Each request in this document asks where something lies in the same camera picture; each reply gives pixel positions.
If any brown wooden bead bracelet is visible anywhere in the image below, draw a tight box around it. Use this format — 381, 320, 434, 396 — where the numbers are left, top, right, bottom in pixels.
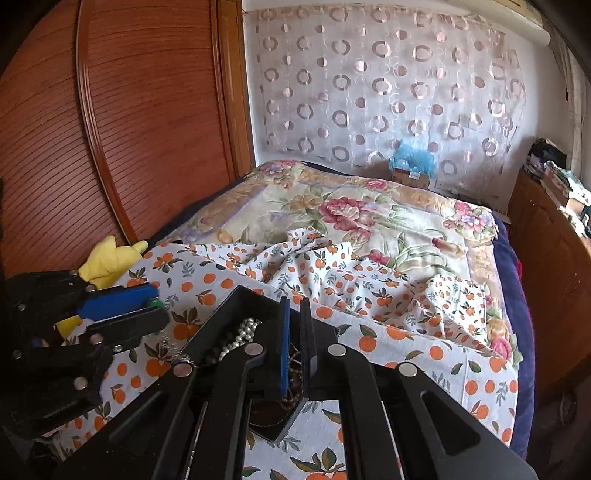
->
281, 355, 306, 412

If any round dark tin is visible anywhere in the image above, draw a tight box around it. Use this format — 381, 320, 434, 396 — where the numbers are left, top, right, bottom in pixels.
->
250, 399, 290, 428

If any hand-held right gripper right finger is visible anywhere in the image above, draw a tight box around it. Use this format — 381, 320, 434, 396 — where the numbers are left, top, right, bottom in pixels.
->
299, 298, 540, 480

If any pale window curtain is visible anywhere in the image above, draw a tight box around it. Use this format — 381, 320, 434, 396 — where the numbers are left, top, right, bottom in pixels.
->
551, 36, 591, 163

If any silver chain necklace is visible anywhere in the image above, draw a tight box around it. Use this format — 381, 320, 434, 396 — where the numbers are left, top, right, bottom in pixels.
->
158, 338, 198, 368

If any yellow plush toy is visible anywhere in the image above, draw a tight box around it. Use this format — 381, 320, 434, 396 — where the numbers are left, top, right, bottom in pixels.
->
55, 236, 149, 337

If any white pearl necklace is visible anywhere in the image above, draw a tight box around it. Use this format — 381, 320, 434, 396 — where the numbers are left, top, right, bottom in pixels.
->
218, 318, 262, 361

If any floral blanket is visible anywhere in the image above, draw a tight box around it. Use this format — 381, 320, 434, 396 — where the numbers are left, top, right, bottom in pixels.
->
151, 159, 525, 367

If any circle pattern wall curtain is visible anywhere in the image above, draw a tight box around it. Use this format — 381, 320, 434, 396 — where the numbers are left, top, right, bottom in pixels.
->
244, 8, 528, 186

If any black square box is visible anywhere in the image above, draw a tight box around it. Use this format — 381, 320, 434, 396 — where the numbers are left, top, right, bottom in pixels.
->
174, 285, 315, 441

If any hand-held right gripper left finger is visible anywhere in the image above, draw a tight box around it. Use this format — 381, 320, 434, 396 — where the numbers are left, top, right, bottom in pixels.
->
50, 298, 293, 480

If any orange print cloth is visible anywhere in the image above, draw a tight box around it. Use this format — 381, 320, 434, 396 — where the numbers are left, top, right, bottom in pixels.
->
41, 227, 522, 480

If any white air conditioner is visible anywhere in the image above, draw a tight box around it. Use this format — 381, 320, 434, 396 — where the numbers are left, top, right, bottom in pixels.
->
502, 0, 553, 45

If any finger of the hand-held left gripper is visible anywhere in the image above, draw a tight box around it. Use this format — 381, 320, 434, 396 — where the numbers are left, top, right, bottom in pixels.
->
11, 307, 171, 395
9, 270, 161, 324

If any blue plastic bag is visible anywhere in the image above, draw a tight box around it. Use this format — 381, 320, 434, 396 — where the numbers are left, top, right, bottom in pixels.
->
389, 138, 438, 179

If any pile of clothes and books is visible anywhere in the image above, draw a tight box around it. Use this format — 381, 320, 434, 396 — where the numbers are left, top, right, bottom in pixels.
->
527, 137, 591, 234

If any wooden cabinet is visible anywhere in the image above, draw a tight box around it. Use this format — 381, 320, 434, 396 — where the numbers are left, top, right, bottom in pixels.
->
507, 168, 591, 409

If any small cardboard box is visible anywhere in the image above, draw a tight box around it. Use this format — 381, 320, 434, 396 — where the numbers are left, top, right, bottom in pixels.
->
392, 168, 431, 190

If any navy blanket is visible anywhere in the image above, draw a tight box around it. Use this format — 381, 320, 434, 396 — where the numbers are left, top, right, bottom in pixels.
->
488, 209, 537, 459

